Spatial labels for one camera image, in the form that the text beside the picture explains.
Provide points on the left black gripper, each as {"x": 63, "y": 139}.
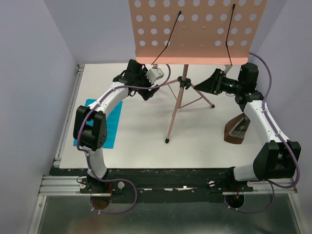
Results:
{"x": 146, "y": 94}

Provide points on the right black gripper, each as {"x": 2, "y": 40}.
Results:
{"x": 213, "y": 84}

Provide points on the brown wooden metronome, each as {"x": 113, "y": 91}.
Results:
{"x": 230, "y": 124}

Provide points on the blue printed sheet music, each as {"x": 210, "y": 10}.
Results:
{"x": 113, "y": 126}

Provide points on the clear plastic metronome cover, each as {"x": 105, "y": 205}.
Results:
{"x": 240, "y": 128}

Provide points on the pink music stand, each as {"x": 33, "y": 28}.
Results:
{"x": 210, "y": 32}

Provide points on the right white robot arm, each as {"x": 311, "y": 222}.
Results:
{"x": 278, "y": 156}

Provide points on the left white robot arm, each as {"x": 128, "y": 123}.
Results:
{"x": 123, "y": 86}

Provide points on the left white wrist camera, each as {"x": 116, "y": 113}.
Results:
{"x": 154, "y": 74}

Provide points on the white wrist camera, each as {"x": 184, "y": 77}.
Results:
{"x": 154, "y": 74}
{"x": 227, "y": 69}

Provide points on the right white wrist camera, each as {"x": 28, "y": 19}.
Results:
{"x": 227, "y": 69}

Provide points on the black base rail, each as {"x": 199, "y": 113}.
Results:
{"x": 123, "y": 186}

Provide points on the aluminium frame rail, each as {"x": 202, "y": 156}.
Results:
{"x": 70, "y": 109}

